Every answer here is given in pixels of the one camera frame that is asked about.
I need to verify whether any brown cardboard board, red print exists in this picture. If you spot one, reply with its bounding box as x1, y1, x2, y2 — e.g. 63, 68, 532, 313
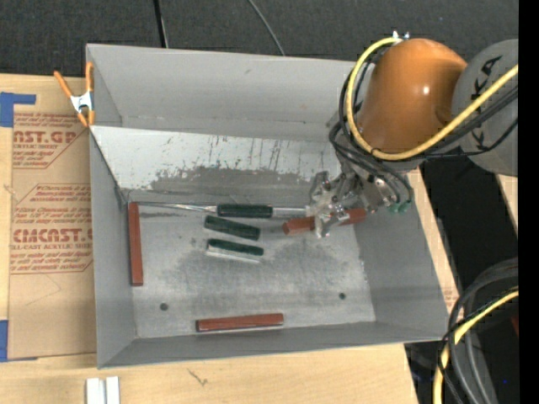
0, 72, 99, 364

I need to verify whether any grey metal bin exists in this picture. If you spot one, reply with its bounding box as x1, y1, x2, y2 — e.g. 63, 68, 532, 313
85, 43, 450, 370

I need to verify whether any dark green flat block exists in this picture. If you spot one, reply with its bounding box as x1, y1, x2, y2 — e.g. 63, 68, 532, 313
216, 203, 274, 220
204, 215, 261, 242
206, 237, 265, 258

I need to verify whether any red-brown block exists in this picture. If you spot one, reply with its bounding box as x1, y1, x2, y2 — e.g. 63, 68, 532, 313
281, 207, 368, 237
195, 312, 285, 333
127, 201, 145, 287

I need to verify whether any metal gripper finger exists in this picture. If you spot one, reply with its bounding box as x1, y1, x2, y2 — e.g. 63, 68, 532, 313
309, 171, 339, 215
313, 215, 340, 240

